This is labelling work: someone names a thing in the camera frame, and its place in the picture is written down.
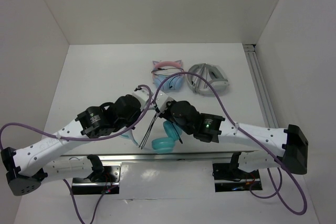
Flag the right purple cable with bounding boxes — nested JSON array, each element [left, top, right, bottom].
[[153, 73, 308, 216]]

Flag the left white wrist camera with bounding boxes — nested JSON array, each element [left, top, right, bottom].
[[132, 84, 152, 109]]

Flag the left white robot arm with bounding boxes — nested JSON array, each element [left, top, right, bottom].
[[1, 94, 147, 196]]

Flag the pink blue cat-ear headphones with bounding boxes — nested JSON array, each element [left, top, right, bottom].
[[151, 60, 184, 91]]

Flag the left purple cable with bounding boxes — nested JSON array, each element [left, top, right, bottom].
[[0, 84, 153, 224]]

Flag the right side aluminium rail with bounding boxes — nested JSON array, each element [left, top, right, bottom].
[[243, 44, 279, 128]]

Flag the grey white headphones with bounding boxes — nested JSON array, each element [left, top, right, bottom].
[[187, 63, 229, 96]]

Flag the teal cat-ear headphones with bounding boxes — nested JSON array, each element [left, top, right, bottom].
[[120, 111, 183, 154]]

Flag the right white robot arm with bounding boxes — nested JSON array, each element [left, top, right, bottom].
[[155, 101, 308, 178]]

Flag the aluminium mounting rail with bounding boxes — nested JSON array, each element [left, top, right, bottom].
[[52, 151, 258, 168]]

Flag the purple cable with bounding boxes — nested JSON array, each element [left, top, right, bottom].
[[0, 84, 153, 224], [153, 73, 308, 216]]

